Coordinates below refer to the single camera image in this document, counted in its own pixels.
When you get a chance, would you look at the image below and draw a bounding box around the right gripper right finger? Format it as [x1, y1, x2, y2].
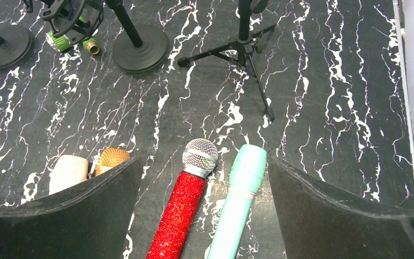
[268, 158, 414, 258]

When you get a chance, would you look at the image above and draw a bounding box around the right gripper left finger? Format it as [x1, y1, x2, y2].
[0, 157, 143, 258]

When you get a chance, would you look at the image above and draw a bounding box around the pink microphone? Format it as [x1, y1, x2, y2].
[49, 155, 89, 195]

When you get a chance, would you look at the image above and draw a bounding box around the gold microphone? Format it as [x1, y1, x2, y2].
[94, 148, 130, 176]

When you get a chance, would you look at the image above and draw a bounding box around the teal microphone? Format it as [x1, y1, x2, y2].
[207, 144, 267, 259]

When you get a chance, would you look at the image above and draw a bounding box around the red glitter microphone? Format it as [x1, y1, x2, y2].
[146, 138, 218, 259]

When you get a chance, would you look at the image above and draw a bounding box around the black round base shock stand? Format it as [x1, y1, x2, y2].
[40, 0, 170, 76]

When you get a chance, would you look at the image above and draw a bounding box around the black tall tripod stand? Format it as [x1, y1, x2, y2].
[177, 0, 276, 122]

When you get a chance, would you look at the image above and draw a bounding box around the black round base clip stand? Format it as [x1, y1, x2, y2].
[0, 24, 37, 70]

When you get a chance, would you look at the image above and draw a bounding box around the green hose splitter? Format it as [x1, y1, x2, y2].
[45, 20, 101, 55]

